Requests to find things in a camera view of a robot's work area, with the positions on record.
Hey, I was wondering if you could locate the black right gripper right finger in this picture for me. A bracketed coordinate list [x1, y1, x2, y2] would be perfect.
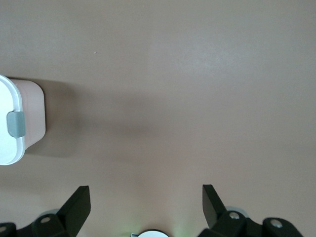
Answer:
[198, 184, 305, 237]

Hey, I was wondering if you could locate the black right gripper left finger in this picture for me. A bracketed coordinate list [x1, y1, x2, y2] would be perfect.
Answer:
[0, 185, 91, 237]

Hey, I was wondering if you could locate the white box lid with handle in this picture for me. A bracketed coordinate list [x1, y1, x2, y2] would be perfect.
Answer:
[0, 74, 27, 166]

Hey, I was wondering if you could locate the pink translucent storage box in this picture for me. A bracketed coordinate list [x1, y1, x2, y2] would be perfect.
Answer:
[9, 79, 46, 154]

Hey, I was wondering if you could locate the grey lid latch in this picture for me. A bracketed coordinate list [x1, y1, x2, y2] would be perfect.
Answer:
[6, 111, 26, 138]

